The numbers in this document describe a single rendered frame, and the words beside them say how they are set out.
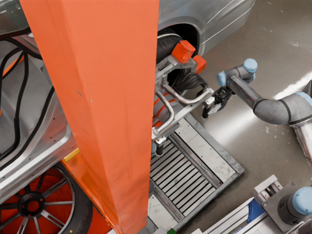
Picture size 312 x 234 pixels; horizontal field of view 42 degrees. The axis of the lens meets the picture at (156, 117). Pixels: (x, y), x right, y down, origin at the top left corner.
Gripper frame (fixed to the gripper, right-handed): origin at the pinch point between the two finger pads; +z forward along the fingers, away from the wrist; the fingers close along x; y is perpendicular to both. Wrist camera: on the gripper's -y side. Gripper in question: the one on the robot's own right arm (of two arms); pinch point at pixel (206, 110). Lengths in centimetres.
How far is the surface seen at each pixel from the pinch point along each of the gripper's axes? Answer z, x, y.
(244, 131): -48, 10, -83
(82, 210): 83, -9, -33
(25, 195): 102, -38, -36
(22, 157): 91, -35, 14
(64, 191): 83, -33, -56
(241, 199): -8, 45, -83
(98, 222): 79, -3, -56
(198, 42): -22.8, -31.8, 8.8
